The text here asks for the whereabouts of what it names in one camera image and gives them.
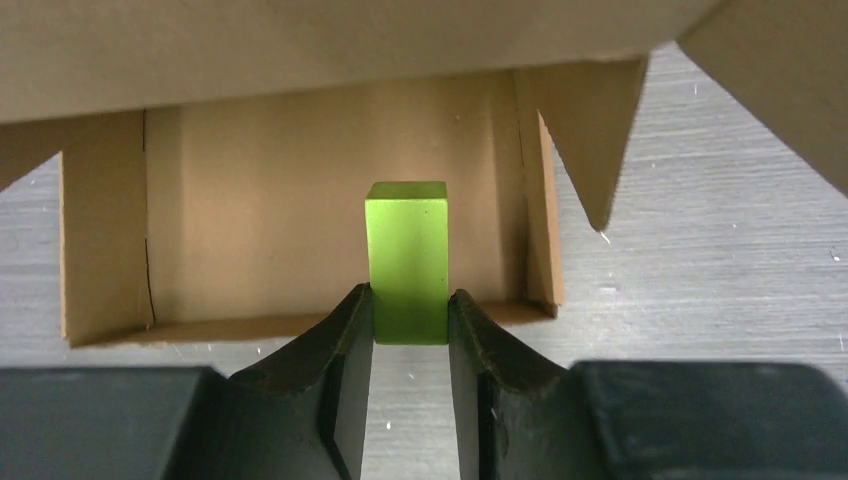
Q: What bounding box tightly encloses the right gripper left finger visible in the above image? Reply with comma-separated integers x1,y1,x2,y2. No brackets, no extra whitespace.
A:
164,283,374,479

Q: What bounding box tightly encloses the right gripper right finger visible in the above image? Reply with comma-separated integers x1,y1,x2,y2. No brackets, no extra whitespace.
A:
448,290,610,479

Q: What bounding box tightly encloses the small green block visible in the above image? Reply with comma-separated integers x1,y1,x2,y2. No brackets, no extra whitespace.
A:
365,181,449,346

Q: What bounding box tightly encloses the brown cardboard box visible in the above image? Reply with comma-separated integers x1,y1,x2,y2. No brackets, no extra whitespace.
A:
1,1,847,347

